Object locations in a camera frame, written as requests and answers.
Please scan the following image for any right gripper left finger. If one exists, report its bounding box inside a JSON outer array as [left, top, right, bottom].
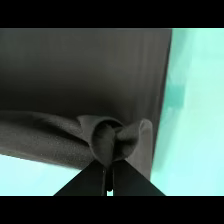
[[53, 159, 109, 197]]

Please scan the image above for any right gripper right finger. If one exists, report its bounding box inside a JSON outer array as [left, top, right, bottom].
[[112, 159, 166, 197]]

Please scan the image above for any dark grey garment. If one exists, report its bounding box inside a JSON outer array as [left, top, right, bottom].
[[0, 27, 174, 183]]

